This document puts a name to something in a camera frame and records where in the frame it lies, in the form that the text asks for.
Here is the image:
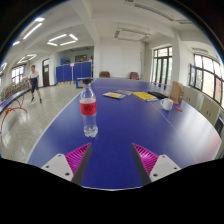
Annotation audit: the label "beige cabinet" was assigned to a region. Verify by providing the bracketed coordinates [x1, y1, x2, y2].
[199, 95, 221, 126]
[182, 85, 200, 109]

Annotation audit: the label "dark door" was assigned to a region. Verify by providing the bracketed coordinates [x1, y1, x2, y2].
[42, 58, 51, 88]

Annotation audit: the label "large yellow book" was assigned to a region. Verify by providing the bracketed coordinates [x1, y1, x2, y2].
[132, 91, 159, 102]

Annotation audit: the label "low shelf unit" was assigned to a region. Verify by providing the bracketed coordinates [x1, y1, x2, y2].
[1, 77, 30, 101]

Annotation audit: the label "black-framed glass door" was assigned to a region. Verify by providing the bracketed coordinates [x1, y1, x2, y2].
[152, 46, 173, 86]

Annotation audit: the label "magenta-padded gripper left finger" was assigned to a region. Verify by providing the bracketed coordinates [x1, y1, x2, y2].
[41, 142, 93, 186]

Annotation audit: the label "ceiling air conditioner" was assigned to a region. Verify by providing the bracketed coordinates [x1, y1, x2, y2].
[114, 26, 151, 43]

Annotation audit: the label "brown armchair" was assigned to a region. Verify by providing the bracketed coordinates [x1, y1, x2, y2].
[98, 70, 111, 79]
[129, 71, 141, 81]

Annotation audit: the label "black bin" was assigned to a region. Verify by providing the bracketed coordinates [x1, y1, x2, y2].
[214, 114, 224, 138]

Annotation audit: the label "clear bottle with red label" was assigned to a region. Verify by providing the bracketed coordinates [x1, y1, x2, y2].
[79, 78, 99, 138]

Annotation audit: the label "grey book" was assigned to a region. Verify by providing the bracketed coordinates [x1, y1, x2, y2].
[114, 89, 134, 96]

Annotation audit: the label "person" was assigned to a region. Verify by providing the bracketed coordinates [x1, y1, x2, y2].
[27, 64, 43, 104]

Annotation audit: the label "small yellow and blue book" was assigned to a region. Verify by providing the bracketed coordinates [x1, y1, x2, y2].
[102, 91, 127, 100]

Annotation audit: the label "large black-framed window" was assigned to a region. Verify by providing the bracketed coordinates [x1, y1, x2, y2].
[189, 54, 224, 108]

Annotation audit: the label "ceiling lights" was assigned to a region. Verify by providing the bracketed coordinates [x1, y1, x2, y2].
[0, 16, 79, 73]

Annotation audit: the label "blue table with red frame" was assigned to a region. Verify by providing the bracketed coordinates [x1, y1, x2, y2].
[0, 88, 31, 144]

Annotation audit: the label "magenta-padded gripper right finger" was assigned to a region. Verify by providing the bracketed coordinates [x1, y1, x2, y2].
[131, 142, 182, 186]

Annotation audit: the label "cardboard file holder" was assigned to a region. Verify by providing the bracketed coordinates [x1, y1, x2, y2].
[170, 80, 185, 103]

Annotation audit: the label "white mug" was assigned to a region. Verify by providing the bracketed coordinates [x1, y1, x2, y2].
[159, 97, 175, 112]

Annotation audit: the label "blue partition screens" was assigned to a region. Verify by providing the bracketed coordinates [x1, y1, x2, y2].
[55, 60, 93, 84]

